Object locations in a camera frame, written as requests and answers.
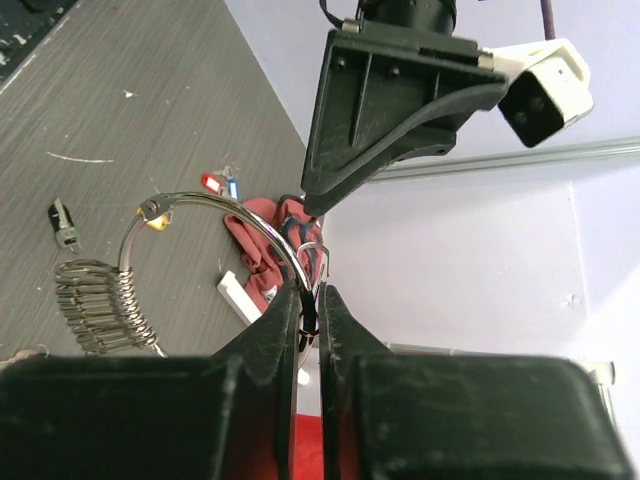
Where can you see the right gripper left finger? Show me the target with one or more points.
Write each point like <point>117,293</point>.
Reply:
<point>225,416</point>

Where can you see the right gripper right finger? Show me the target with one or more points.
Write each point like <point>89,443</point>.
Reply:
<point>388,415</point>

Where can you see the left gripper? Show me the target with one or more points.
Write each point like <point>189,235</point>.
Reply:
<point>390,89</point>

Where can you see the metal keyring with keys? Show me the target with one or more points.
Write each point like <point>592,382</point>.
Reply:
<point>161,283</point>

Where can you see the yellow tag key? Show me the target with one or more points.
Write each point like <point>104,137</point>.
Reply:
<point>160,223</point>

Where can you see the black tag key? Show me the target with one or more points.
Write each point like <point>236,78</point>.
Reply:
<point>65,233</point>

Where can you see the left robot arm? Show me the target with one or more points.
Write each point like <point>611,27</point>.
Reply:
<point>405,10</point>

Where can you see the red cloth on hanger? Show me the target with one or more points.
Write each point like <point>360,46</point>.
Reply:
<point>309,449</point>

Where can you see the white metal clothes rack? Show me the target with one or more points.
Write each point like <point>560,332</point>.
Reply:
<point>249,311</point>

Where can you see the red tag key left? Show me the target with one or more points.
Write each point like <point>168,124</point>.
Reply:
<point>213,183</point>

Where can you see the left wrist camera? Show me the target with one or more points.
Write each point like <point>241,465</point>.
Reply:
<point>548,87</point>

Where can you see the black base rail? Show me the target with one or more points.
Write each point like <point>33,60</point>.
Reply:
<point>24,23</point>

